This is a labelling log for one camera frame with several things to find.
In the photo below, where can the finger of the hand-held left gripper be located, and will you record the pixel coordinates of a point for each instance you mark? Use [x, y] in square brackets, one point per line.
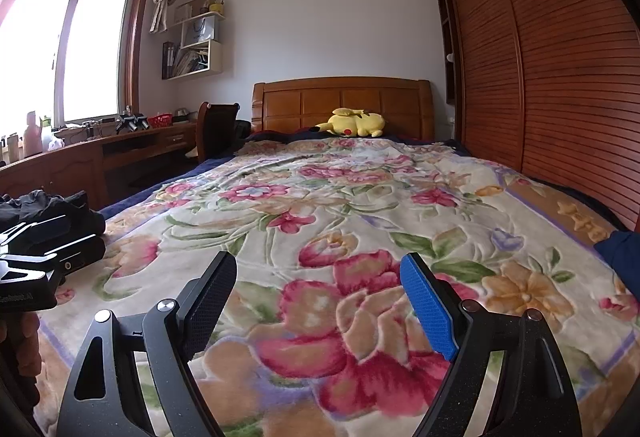
[80, 257]
[40, 229]

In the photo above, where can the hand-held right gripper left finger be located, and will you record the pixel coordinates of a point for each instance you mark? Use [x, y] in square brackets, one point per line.
[210, 297]

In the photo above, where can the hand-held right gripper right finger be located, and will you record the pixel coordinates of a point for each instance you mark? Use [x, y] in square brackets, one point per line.
[427, 307]

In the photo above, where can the person's left hand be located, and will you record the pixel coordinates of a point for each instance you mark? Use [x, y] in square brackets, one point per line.
[22, 342]

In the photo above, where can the folded black garment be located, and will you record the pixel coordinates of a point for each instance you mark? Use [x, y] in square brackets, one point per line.
[60, 204]

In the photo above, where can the wooden desk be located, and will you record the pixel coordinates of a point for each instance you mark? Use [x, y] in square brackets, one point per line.
[75, 167]

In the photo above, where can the white bottle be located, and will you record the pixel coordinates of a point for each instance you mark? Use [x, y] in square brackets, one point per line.
[13, 148]

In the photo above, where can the pink bottle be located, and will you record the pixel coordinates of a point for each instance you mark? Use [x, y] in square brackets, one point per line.
[34, 137]

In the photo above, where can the floral blanket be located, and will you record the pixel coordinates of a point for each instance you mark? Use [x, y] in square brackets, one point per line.
[350, 242]

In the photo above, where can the black and silver device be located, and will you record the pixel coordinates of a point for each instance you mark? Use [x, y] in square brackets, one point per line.
[131, 123]

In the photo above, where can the red basket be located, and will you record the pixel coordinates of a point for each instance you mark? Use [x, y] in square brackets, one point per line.
[160, 121]

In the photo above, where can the wooden chair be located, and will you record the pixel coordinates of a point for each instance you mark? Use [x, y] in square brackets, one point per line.
[217, 132]

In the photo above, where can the black bag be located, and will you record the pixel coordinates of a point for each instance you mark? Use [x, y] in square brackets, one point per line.
[243, 129]

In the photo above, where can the window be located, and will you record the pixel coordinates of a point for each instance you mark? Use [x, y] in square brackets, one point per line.
[95, 42]

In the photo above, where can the yellow plush toy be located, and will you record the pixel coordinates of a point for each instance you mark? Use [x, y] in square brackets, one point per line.
[355, 123]

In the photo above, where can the blue cloth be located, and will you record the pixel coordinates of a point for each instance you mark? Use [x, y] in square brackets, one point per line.
[622, 257]

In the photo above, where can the wooden bed headboard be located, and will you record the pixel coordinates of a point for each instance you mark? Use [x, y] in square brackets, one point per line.
[300, 107]

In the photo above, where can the dark binders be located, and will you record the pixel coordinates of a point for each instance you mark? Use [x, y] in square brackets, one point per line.
[168, 61]

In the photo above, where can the white paper bag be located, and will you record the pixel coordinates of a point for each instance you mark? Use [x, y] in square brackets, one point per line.
[200, 34]

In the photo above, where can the wooden slatted wardrobe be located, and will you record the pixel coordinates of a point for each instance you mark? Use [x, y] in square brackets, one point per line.
[550, 57]

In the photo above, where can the small yellow toy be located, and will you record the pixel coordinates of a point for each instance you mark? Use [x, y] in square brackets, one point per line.
[216, 7]

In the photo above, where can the white wall shelf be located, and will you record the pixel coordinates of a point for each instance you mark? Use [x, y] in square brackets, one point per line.
[215, 57]

